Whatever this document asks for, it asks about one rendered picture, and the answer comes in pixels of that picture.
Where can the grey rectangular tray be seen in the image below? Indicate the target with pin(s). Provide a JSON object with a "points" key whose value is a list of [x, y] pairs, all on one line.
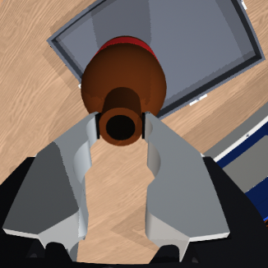
{"points": [[200, 44]]}

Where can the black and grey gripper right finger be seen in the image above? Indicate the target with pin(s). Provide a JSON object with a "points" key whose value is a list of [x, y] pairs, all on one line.
{"points": [[193, 203]]}

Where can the grey flat bar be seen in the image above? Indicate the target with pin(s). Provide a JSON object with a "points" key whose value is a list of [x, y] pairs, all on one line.
{"points": [[239, 134]]}

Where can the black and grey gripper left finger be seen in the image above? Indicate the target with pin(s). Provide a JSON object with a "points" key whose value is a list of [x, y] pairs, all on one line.
{"points": [[43, 200]]}

